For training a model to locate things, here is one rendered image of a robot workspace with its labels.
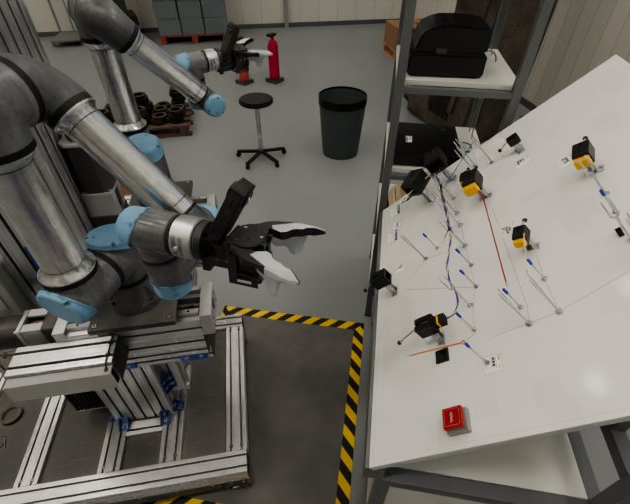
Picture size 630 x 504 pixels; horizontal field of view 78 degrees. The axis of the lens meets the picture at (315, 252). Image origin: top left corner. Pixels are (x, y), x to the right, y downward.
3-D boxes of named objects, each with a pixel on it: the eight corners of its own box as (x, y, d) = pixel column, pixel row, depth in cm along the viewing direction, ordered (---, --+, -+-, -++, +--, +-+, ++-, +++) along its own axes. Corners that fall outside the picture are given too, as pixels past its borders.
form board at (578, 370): (385, 212, 192) (382, 210, 191) (618, 58, 134) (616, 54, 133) (373, 470, 105) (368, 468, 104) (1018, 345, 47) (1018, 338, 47)
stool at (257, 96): (284, 144, 430) (281, 86, 388) (288, 167, 393) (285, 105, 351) (236, 148, 424) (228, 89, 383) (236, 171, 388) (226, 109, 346)
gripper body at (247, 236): (277, 264, 71) (216, 252, 73) (276, 223, 66) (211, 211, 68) (260, 290, 65) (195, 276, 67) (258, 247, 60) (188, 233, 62)
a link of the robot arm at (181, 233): (189, 206, 69) (162, 229, 63) (213, 211, 68) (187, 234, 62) (195, 242, 73) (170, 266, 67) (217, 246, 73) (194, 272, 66)
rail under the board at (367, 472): (362, 476, 109) (364, 468, 105) (379, 221, 196) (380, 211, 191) (382, 480, 108) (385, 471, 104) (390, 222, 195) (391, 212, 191)
